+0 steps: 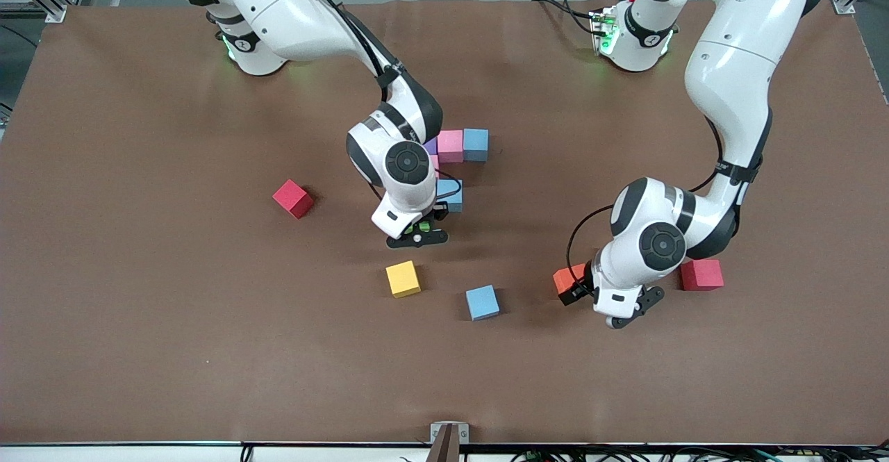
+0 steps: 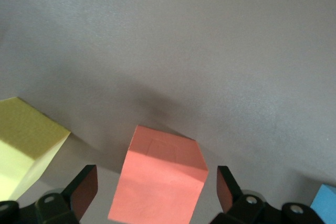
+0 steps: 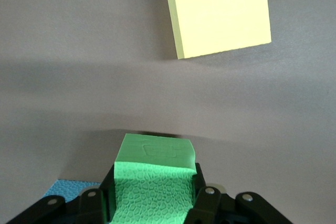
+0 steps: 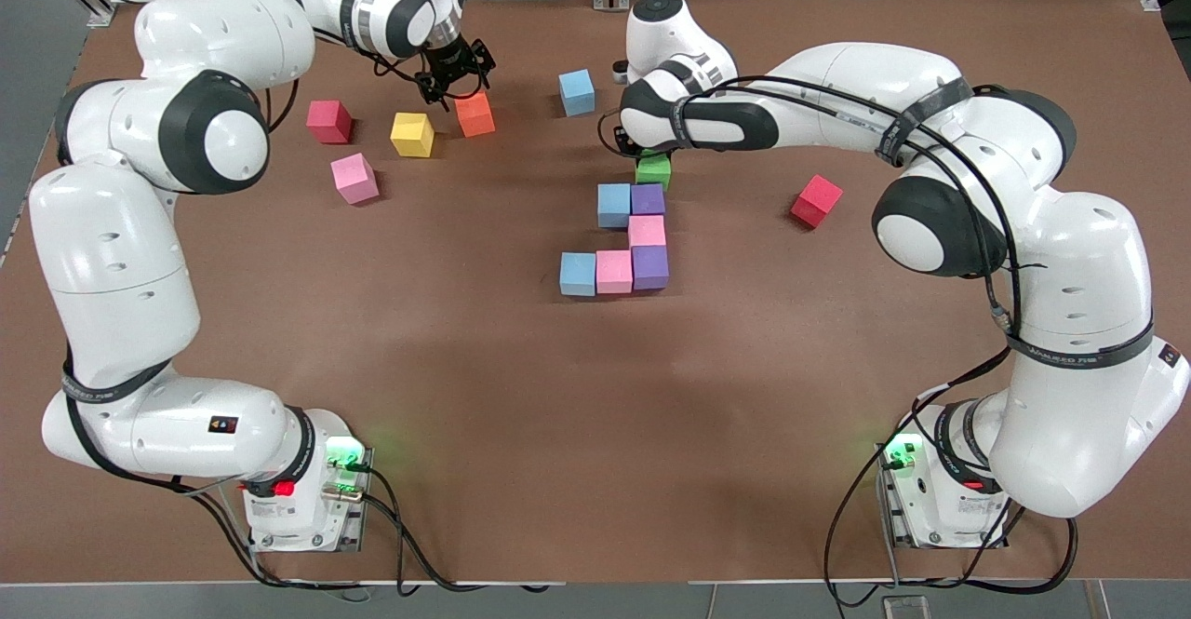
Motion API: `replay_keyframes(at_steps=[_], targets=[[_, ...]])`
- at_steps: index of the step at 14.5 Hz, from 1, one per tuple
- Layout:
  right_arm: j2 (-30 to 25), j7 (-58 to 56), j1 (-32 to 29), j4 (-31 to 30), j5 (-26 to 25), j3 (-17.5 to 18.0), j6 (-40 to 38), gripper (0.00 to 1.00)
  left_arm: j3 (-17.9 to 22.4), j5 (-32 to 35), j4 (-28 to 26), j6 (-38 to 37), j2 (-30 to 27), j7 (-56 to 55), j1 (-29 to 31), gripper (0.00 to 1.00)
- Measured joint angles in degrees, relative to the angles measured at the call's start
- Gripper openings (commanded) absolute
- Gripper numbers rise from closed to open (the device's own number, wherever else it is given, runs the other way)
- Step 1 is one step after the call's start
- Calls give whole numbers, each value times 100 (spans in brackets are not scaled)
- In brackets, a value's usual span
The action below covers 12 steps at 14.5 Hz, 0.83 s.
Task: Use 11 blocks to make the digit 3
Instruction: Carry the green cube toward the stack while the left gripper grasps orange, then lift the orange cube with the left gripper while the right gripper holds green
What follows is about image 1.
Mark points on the purple foam cube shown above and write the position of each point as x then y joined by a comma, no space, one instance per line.
430,146

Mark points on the white table edge rail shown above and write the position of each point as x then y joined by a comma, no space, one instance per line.
139,454

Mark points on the silver metal mount bracket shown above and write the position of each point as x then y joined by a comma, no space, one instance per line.
461,433

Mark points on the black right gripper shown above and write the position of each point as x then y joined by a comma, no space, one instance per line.
439,211

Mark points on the orange foam cube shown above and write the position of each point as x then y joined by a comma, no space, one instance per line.
566,279

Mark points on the brown table mat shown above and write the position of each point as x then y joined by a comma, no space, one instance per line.
208,351

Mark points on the green foam cube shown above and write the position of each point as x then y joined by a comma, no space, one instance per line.
419,226

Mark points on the red foam cube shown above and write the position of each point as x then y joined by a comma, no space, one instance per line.
705,274
292,198

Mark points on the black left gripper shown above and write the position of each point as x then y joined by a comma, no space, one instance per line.
578,288

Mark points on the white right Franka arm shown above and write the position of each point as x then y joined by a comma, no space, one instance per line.
278,17

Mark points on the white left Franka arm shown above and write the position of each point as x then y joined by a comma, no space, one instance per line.
729,66

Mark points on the yellow foam cube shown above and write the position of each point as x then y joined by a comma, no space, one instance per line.
403,279

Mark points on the blue foam cube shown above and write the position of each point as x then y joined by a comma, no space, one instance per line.
453,198
476,144
482,301

